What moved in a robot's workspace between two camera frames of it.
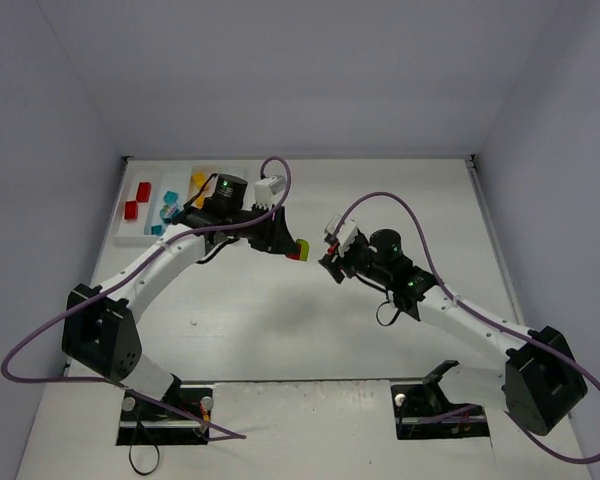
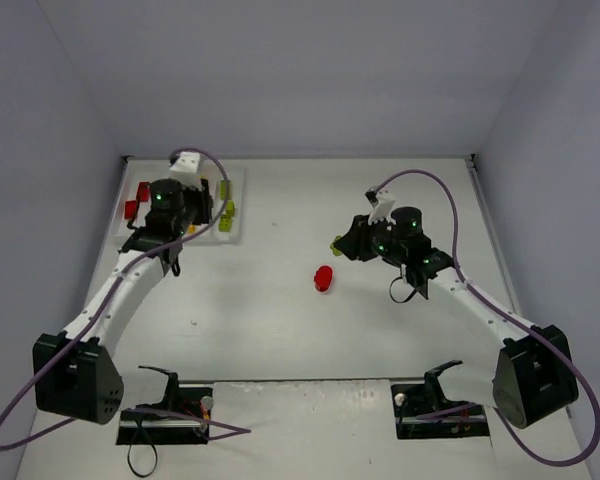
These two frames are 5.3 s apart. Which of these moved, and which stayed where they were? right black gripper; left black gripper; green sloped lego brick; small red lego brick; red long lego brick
Moved: green sloped lego brick; small red lego brick; right black gripper; left black gripper
Stayed: red long lego brick
